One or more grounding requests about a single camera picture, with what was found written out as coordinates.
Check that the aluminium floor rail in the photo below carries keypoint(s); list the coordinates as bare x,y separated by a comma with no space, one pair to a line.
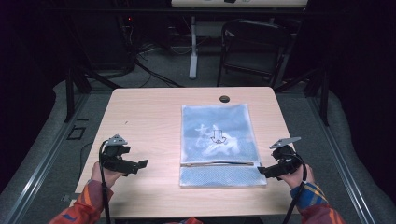
341,165
40,165

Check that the dark computer tower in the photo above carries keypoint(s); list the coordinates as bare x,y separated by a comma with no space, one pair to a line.
106,40

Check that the blue mesh laundry bag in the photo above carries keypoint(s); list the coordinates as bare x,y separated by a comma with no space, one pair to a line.
214,177

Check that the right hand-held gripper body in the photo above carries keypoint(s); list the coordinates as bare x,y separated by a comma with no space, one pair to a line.
288,160

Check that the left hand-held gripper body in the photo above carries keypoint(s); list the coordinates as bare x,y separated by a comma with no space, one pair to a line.
113,155

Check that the person's orange clothing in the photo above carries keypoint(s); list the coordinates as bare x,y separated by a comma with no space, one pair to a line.
188,221

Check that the black folding chair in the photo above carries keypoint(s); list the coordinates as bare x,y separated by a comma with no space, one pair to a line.
252,34

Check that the black metal stand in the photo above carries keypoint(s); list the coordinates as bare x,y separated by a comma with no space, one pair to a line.
70,93
324,99

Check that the person's left hand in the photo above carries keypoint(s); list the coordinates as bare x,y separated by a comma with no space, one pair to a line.
106,176

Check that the white printed garment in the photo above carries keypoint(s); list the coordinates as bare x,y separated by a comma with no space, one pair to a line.
222,146

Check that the person's right hand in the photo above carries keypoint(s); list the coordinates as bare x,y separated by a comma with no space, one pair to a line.
299,179

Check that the white desk leg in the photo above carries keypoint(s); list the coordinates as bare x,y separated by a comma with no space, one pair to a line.
193,56

